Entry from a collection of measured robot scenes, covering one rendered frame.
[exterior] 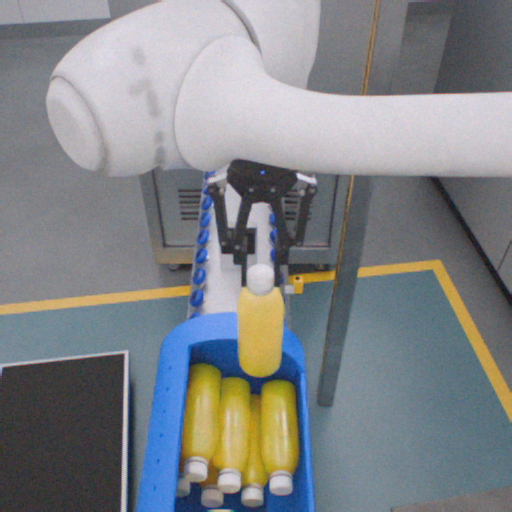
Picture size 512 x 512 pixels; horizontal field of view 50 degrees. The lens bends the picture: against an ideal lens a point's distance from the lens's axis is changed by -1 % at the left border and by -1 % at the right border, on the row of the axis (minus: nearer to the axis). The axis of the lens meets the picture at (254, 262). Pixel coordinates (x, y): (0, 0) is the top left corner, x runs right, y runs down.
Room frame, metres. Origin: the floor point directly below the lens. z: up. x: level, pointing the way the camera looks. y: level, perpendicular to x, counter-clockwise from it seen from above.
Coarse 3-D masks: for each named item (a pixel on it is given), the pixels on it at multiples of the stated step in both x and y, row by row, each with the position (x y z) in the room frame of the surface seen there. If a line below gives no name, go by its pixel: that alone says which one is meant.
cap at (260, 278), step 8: (248, 272) 0.54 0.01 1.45; (256, 272) 0.54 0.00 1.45; (264, 272) 0.54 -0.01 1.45; (272, 272) 0.54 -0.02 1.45; (248, 280) 0.52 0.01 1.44; (256, 280) 0.52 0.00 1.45; (264, 280) 0.52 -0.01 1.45; (272, 280) 0.52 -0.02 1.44; (256, 288) 0.52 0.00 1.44; (264, 288) 0.52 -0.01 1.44
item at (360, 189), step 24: (384, 0) 1.18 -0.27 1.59; (408, 0) 1.18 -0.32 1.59; (384, 24) 1.18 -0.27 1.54; (384, 48) 1.18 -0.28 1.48; (384, 72) 1.18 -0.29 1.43; (360, 192) 1.18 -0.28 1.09; (360, 216) 1.18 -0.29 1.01; (360, 240) 1.18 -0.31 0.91; (336, 288) 1.18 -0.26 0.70; (336, 312) 1.18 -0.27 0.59; (336, 336) 1.18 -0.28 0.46; (336, 360) 1.18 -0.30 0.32
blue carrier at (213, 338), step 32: (192, 320) 0.64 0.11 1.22; (224, 320) 0.62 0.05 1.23; (160, 352) 0.63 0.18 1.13; (192, 352) 0.64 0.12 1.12; (224, 352) 0.64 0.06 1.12; (288, 352) 0.59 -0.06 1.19; (160, 384) 0.53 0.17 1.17; (256, 384) 0.64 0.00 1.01; (160, 416) 0.46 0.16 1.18; (160, 448) 0.40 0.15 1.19; (160, 480) 0.35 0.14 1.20
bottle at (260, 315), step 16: (272, 288) 0.52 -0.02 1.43; (240, 304) 0.52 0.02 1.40; (256, 304) 0.51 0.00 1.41; (272, 304) 0.51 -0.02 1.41; (240, 320) 0.51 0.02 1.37; (256, 320) 0.50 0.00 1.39; (272, 320) 0.50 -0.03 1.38; (240, 336) 0.51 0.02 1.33; (256, 336) 0.50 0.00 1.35; (272, 336) 0.50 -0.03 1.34; (240, 352) 0.52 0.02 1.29; (256, 352) 0.50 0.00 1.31; (272, 352) 0.50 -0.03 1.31; (256, 368) 0.50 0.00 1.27; (272, 368) 0.50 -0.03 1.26
